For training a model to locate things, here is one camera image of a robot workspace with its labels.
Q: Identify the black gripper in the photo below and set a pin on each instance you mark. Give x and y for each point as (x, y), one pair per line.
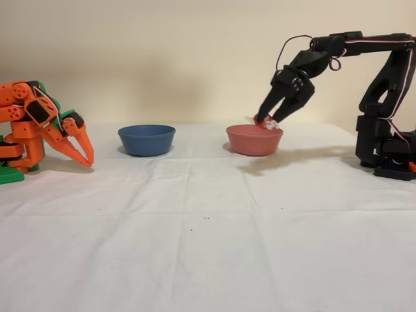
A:
(296, 97)

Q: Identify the red candy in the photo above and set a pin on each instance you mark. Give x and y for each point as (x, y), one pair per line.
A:
(268, 123)

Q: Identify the red bowl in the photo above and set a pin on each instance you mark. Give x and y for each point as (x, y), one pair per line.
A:
(253, 143)

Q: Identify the small orange clamp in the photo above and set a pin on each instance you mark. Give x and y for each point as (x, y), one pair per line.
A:
(413, 166)

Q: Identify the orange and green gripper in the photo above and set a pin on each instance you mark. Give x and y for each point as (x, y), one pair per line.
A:
(69, 134)

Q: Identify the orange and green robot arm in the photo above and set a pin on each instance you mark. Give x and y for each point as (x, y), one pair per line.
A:
(19, 130)

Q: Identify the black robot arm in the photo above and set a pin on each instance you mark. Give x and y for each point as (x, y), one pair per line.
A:
(390, 81)

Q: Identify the blue bowl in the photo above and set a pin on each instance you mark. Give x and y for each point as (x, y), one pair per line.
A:
(146, 141)

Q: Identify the white tablecloth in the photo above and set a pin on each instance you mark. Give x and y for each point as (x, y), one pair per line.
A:
(208, 243)

